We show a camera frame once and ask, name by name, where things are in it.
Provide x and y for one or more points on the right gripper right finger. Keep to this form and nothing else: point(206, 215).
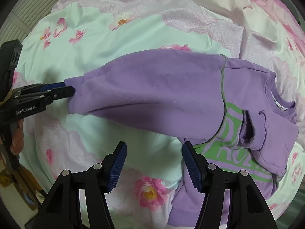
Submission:
point(247, 209)

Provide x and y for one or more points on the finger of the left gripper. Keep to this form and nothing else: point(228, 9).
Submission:
point(60, 92)
point(46, 87)

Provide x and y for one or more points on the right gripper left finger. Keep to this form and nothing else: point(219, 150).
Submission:
point(61, 207)

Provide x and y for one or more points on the purple sweatshirt green print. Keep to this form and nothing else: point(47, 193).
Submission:
point(228, 108)

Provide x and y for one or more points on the person's left hand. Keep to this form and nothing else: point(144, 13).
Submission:
point(18, 139)

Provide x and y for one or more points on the pink floral duvet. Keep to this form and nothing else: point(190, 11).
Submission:
point(154, 189)

